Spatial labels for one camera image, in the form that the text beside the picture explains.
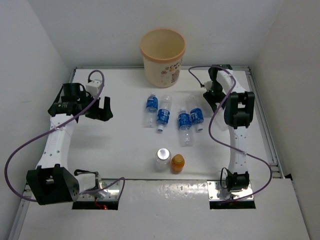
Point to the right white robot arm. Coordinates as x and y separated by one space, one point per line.
226 96

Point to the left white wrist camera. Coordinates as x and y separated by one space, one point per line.
93 87

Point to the blue label bottle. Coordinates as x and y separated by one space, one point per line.
185 128
150 111
163 114
196 113

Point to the beige plastic waste bin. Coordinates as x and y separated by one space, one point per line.
162 53

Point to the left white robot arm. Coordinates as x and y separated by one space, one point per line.
51 182

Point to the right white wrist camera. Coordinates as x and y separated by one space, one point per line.
208 85

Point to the orange juice bottle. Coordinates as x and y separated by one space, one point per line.
177 164

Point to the metal base plate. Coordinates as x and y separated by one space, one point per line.
112 191
216 193

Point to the clear unlabelled plastic bottle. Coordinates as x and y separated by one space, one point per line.
219 119

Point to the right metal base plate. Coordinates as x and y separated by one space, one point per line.
216 193

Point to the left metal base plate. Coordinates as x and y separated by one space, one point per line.
112 191

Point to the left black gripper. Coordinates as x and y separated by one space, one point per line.
102 114

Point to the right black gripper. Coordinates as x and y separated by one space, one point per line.
212 100

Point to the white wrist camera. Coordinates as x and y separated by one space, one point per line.
208 85
93 87

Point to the clear jar white lid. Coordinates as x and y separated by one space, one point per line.
162 159

